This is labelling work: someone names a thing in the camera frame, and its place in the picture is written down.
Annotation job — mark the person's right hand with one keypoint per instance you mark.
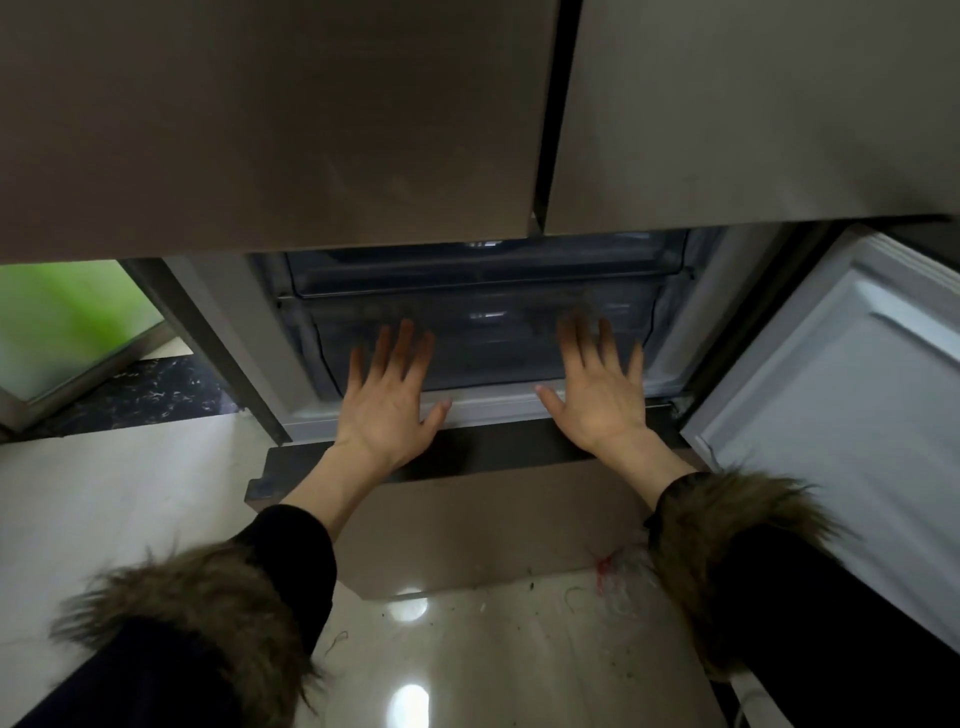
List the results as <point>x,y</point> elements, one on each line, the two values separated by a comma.
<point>607,412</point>

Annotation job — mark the person's left hand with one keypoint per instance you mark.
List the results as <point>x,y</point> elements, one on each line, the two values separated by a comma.
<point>382,427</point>

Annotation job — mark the clear plastic fridge drawer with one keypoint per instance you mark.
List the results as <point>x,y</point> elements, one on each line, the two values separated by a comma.
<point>487,337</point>

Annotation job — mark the white fridge door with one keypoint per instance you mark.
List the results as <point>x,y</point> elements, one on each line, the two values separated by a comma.
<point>847,420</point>

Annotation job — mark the brown refrigerator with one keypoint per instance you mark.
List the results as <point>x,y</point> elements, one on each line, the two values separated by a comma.
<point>262,112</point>

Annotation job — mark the person's right forearm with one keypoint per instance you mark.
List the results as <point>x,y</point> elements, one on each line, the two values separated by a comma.
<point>652,465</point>

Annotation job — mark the person's left forearm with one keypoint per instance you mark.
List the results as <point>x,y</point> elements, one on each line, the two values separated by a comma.
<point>330,487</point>

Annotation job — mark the green object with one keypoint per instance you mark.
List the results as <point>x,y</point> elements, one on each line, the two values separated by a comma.
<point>67,307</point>

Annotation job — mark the frosted glass door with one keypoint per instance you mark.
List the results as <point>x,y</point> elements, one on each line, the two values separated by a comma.
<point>52,352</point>

